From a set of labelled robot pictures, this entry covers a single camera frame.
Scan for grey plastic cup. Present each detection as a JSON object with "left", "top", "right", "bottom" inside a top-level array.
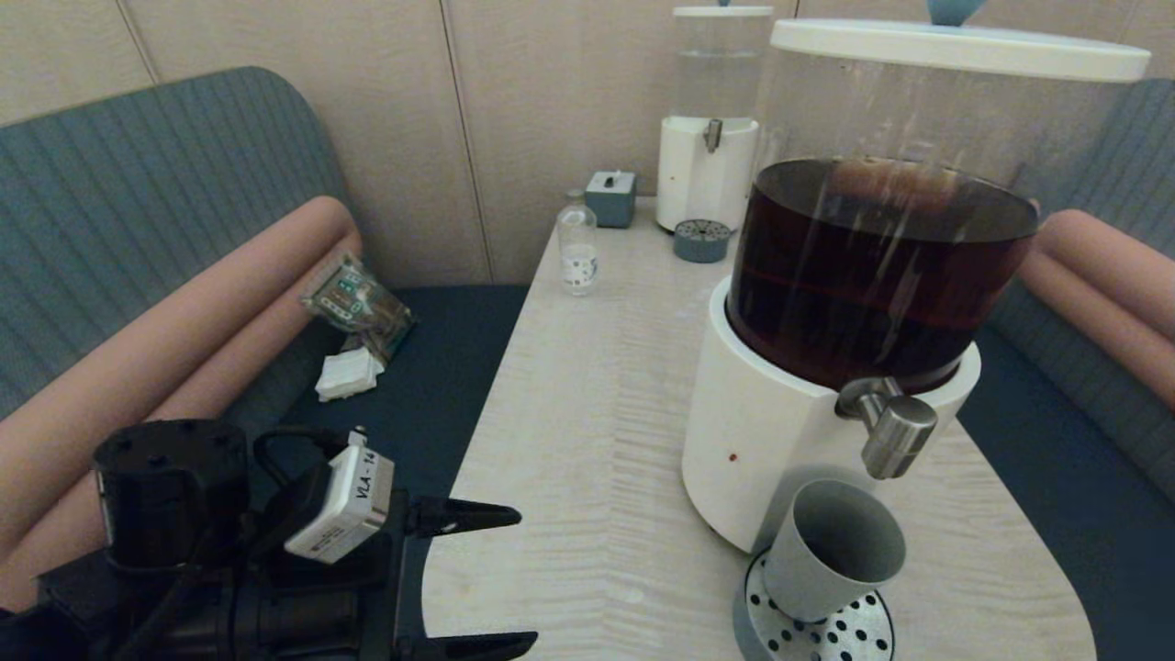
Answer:
[{"left": 763, "top": 479, "right": 908, "bottom": 623}]

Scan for navy seat cushion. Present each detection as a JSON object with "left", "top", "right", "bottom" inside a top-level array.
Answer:
[
  {"left": 220, "top": 286, "right": 532, "bottom": 661},
  {"left": 959, "top": 326, "right": 1175, "bottom": 661}
]

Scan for white folded napkins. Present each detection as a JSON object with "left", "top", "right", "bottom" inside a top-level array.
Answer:
[{"left": 316, "top": 347, "right": 386, "bottom": 403}]

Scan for green snack bag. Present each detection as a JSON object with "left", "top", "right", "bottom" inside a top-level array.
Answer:
[{"left": 301, "top": 256, "right": 417, "bottom": 363}]

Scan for pink cylindrical bolster cushion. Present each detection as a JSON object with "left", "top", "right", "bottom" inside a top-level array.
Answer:
[
  {"left": 0, "top": 234, "right": 364, "bottom": 614},
  {"left": 1037, "top": 209, "right": 1175, "bottom": 339},
  {"left": 0, "top": 196, "right": 361, "bottom": 561},
  {"left": 1019, "top": 250, "right": 1175, "bottom": 411}
]

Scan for clear plastic bottle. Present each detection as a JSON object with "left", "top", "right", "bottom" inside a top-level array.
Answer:
[{"left": 557, "top": 189, "right": 599, "bottom": 297}]

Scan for tea-filled drink dispenser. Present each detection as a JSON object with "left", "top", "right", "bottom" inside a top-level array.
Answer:
[{"left": 681, "top": 18, "right": 1152, "bottom": 554}]

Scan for small grey box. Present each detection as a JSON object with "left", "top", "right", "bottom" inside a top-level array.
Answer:
[{"left": 585, "top": 171, "right": 638, "bottom": 229}]

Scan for grey perforated drip tray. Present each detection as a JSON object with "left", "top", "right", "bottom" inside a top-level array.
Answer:
[
  {"left": 732, "top": 548, "right": 896, "bottom": 661},
  {"left": 673, "top": 219, "right": 733, "bottom": 264}
]

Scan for water-filled drink dispenser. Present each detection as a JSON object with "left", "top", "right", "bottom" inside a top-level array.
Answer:
[{"left": 655, "top": 6, "right": 775, "bottom": 234}]

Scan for blue-grey ribbed booth sofa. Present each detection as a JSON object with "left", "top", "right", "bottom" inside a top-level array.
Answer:
[
  {"left": 955, "top": 78, "right": 1175, "bottom": 661},
  {"left": 0, "top": 66, "right": 533, "bottom": 661}
]

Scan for white dispenser lid blue knob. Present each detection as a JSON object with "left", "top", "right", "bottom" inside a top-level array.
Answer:
[
  {"left": 673, "top": 0, "right": 775, "bottom": 19},
  {"left": 769, "top": 0, "right": 1152, "bottom": 84}
]

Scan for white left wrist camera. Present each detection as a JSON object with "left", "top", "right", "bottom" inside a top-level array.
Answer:
[{"left": 284, "top": 428, "right": 397, "bottom": 565}]

